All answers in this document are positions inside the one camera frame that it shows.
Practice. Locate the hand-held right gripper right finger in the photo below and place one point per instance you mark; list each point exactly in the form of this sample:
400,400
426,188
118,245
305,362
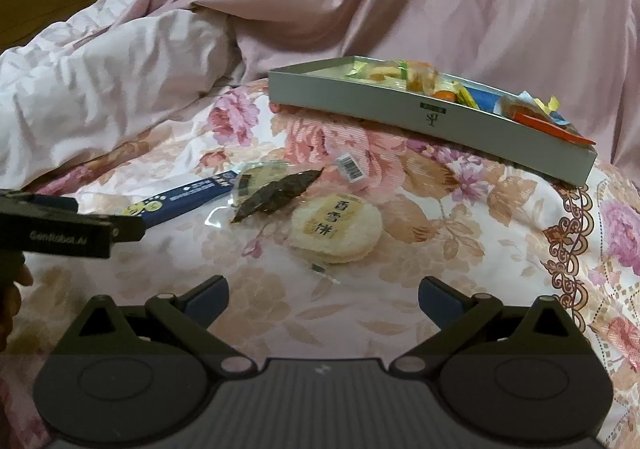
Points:
437,301

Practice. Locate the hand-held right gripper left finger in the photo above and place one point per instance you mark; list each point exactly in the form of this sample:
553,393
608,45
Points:
207,301

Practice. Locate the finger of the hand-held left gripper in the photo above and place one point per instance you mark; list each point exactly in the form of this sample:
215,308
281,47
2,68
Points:
130,228

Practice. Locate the long blue snack packet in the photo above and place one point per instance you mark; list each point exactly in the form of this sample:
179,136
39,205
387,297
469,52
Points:
185,196

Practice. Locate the round rice cracker packet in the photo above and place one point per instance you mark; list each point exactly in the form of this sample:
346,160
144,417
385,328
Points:
335,229

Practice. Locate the clear packet with dark snack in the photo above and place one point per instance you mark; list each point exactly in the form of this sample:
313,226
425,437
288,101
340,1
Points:
272,194

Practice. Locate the shallow grey cardboard box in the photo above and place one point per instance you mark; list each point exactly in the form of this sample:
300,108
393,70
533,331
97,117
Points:
400,101

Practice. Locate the orange cake snack packet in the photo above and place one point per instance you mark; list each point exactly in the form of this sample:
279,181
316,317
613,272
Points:
387,74

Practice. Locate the person's left hand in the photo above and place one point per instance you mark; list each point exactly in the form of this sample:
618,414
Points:
7,309

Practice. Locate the floral bed sheet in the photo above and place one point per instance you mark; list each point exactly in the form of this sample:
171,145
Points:
450,229

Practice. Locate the pale pink quilt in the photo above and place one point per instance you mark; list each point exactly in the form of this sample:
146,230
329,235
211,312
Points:
100,94

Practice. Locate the clear round orange snack packet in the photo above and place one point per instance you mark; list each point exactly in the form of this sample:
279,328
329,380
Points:
512,108

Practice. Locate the flat orange snack packet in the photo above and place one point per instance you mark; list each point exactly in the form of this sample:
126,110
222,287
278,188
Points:
550,126

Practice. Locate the wooden headboard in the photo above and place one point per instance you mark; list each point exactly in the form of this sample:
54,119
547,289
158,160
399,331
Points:
50,4

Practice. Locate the pale orange snack packet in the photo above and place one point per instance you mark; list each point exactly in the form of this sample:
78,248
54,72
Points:
422,76

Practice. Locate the yellow green snack packet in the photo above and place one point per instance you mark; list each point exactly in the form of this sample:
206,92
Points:
360,70

